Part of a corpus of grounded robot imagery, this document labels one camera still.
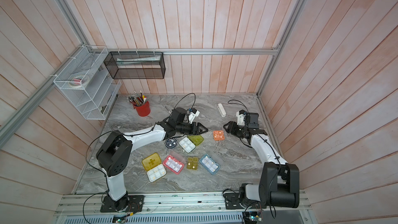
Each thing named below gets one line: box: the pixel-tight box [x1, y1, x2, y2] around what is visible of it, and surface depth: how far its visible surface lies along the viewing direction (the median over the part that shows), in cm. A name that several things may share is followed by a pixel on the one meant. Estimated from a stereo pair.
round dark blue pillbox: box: [164, 137, 178, 149], surface depth 94 cm
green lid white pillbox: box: [178, 134, 205, 153], surface depth 95 cm
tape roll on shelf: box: [68, 74, 88, 89], surface depth 75 cm
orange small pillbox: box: [212, 130, 225, 141], surface depth 100 cm
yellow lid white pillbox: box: [141, 152, 167, 183], surface depth 86 cm
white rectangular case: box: [217, 103, 227, 118], surface depth 109 cm
